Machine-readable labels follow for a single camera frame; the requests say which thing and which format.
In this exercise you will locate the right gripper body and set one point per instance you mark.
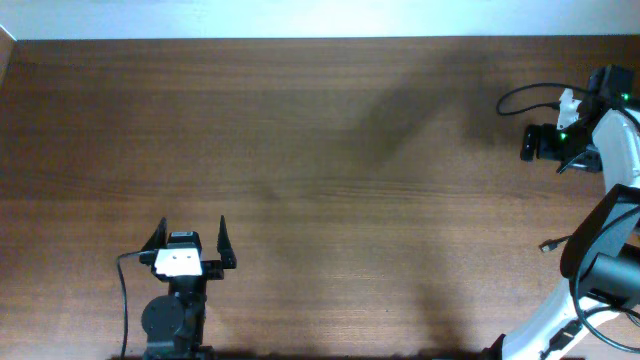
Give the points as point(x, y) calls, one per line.
point(548, 140)

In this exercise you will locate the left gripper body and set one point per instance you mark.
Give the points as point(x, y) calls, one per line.
point(212, 270)

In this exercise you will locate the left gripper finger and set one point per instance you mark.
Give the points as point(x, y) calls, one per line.
point(224, 247)
point(158, 238)

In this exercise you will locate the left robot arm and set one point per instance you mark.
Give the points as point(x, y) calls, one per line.
point(174, 322)

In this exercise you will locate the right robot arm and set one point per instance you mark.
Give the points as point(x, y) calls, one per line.
point(597, 131)

